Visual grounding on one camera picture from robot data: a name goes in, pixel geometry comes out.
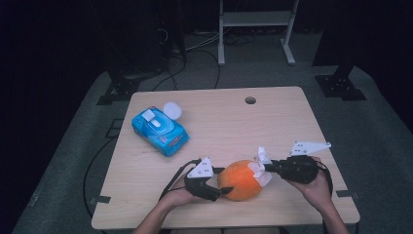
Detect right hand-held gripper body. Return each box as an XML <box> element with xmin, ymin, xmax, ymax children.
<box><xmin>275</xmin><ymin>139</ymin><xmax>332</xmax><ymax>185</ymax></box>

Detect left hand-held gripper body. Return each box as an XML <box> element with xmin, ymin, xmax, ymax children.
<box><xmin>183</xmin><ymin>156</ymin><xmax>226</xmax><ymax>203</ymax></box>

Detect white wet wipe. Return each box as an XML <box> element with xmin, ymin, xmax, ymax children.
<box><xmin>246</xmin><ymin>145</ymin><xmax>274</xmax><ymax>188</ymax></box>

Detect orange plush toy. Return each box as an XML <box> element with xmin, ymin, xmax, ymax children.
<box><xmin>216</xmin><ymin>159</ymin><xmax>265</xmax><ymax>202</ymax></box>

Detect blue wet wipe pack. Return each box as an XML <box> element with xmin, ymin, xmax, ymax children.
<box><xmin>131</xmin><ymin>101</ymin><xmax>191</xmax><ymax>158</ymax></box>

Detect person's left hand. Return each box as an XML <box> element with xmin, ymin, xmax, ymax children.
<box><xmin>160</xmin><ymin>180</ymin><xmax>209</xmax><ymax>210</ymax></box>

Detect person's right hand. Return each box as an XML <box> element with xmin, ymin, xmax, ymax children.
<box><xmin>286</xmin><ymin>156</ymin><xmax>332</xmax><ymax>213</ymax></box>

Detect black stand base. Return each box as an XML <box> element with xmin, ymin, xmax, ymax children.
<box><xmin>95</xmin><ymin>61</ymin><xmax>164</xmax><ymax>106</ymax></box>
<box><xmin>314</xmin><ymin>62</ymin><xmax>368</xmax><ymax>102</ymax></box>

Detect white metal stand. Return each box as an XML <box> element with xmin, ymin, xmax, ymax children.
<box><xmin>217</xmin><ymin>0</ymin><xmax>301</xmax><ymax>67</ymax></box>

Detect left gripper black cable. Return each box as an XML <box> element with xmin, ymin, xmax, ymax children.
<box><xmin>158</xmin><ymin>158</ymin><xmax>203</xmax><ymax>201</ymax></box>

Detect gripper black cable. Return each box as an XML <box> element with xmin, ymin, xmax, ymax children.
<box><xmin>158</xmin><ymin>158</ymin><xmax>203</xmax><ymax>201</ymax></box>
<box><xmin>316</xmin><ymin>160</ymin><xmax>335</xmax><ymax>234</ymax></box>

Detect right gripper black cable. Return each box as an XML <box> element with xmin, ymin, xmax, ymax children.
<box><xmin>316</xmin><ymin>160</ymin><xmax>335</xmax><ymax>234</ymax></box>

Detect long black floor cable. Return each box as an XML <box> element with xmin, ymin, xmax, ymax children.
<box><xmin>82</xmin><ymin>137</ymin><xmax>114</xmax><ymax>218</ymax></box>

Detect white floor cables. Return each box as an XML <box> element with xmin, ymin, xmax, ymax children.
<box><xmin>184</xmin><ymin>30</ymin><xmax>226</xmax><ymax>54</ymax></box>

